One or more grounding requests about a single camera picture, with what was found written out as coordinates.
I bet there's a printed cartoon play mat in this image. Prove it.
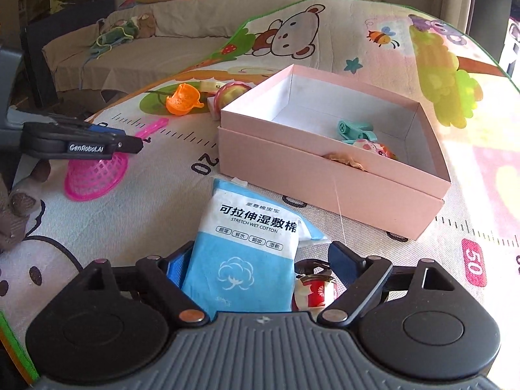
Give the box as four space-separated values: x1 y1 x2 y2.
0 0 520 374

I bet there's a pink toy strainer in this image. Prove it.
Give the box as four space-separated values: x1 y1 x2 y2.
65 117 170 202

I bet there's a small white red jar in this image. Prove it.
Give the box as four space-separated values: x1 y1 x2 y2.
292 259 339 313

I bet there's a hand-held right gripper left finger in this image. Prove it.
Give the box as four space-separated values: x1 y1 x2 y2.
81 240 210 328

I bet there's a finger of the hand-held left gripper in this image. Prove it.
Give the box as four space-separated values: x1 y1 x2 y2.
51 114 127 138
22 124 144 160

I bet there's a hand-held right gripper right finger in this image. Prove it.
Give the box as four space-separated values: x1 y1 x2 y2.
319 240 449 328

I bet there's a teal plastic clip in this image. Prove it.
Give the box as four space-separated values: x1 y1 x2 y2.
336 119 377 144

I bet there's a person's left hand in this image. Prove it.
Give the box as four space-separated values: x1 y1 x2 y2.
0 158 53 253

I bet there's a brown plush toy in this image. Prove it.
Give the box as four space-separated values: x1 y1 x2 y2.
129 11 158 40

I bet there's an orange toy cup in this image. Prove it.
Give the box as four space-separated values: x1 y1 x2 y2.
166 83 205 117

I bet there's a pink yellow round toy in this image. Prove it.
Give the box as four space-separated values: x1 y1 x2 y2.
214 82 251 121

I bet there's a blue cotton pad packet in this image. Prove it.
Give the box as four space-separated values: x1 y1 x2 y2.
181 177 328 321

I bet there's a pink cardboard box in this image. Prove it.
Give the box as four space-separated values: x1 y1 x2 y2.
217 64 452 241

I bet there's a beige sofa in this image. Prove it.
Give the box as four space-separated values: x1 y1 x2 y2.
41 0 474 92

